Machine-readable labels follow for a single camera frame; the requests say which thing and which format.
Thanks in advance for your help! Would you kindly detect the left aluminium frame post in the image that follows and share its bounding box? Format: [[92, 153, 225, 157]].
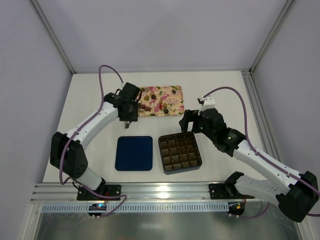
[[29, 0, 76, 75]]

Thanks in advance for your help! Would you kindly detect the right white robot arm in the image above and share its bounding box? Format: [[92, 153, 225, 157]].
[[158, 108, 320, 223]]

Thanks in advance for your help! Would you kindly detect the purple cable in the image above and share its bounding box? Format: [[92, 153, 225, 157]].
[[201, 86, 320, 221], [58, 64, 128, 217]]

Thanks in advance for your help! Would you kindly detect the aluminium mounting rail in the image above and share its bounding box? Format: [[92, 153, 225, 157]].
[[30, 181, 256, 202]]

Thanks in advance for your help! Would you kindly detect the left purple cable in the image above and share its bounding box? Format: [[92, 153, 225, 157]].
[[58, 64, 128, 217]]

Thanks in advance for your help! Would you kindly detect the right aluminium frame post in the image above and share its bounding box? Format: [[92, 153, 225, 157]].
[[249, 0, 296, 75]]

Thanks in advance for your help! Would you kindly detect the aluminium frame post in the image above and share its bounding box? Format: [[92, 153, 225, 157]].
[[249, 0, 296, 75], [29, 0, 76, 75]]

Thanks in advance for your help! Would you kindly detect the dark blue box lid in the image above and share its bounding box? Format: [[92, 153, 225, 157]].
[[115, 136, 153, 172]]

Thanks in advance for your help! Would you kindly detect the white slotted cable duct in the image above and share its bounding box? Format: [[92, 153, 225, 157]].
[[41, 202, 229, 214]]

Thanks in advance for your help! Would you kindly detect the dark chocolate box with dividers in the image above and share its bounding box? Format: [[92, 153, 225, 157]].
[[158, 131, 203, 175]]

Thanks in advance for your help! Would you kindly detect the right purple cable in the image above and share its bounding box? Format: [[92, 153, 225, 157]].
[[201, 86, 320, 221]]

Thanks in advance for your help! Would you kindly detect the floral rectangular tray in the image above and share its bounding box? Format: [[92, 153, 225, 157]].
[[138, 85, 185, 117]]

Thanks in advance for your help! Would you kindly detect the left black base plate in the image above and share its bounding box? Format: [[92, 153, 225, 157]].
[[76, 184, 122, 201]]

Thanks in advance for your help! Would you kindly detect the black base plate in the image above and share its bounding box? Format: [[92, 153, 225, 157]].
[[76, 184, 122, 201], [208, 183, 242, 200]]

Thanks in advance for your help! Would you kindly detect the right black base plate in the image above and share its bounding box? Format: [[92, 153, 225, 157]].
[[208, 183, 242, 200]]

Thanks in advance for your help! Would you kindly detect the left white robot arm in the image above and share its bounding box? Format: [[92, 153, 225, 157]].
[[49, 82, 142, 191]]

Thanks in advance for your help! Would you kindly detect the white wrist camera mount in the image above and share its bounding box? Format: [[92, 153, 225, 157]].
[[197, 95, 216, 115]]

